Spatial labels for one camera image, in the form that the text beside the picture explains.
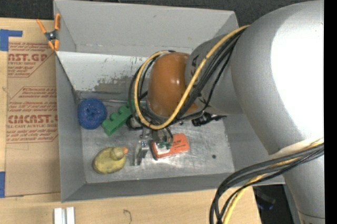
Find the blue round sponge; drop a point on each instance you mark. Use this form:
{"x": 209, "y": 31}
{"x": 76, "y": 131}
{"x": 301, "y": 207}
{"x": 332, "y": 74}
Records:
{"x": 91, "y": 113}

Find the brown cardboard board, red print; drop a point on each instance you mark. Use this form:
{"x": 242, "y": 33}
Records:
{"x": 31, "y": 165}

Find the yellow rubber duck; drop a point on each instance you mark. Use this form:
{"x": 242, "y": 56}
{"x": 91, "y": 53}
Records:
{"x": 108, "y": 162}

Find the black cylinder on white bracket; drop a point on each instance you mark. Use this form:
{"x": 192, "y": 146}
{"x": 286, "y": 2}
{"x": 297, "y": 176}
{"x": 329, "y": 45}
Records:
{"x": 204, "y": 120}

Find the grey metal bin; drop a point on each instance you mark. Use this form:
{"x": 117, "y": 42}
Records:
{"x": 105, "y": 25}

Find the orange and white packet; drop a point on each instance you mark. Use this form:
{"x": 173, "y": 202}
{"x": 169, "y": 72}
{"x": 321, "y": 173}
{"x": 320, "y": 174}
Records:
{"x": 179, "y": 148}

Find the green toy building block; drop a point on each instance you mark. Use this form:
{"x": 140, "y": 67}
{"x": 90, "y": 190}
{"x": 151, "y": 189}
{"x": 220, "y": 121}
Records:
{"x": 116, "y": 120}

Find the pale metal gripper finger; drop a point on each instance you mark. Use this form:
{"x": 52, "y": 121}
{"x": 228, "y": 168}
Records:
{"x": 137, "y": 156}
{"x": 144, "y": 148}

